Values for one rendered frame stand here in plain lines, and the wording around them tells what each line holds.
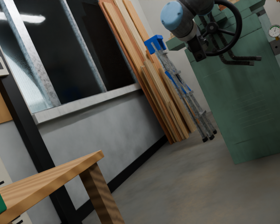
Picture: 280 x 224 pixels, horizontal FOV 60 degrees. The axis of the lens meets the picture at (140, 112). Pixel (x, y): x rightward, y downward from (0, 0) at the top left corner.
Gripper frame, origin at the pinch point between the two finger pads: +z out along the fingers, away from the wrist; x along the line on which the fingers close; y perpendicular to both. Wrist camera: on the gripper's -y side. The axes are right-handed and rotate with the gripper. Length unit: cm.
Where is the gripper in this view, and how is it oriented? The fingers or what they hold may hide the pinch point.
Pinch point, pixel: (204, 51)
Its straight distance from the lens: 124.9
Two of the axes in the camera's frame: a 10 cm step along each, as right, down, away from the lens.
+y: -2.5, -9.2, 2.9
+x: -8.0, 3.7, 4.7
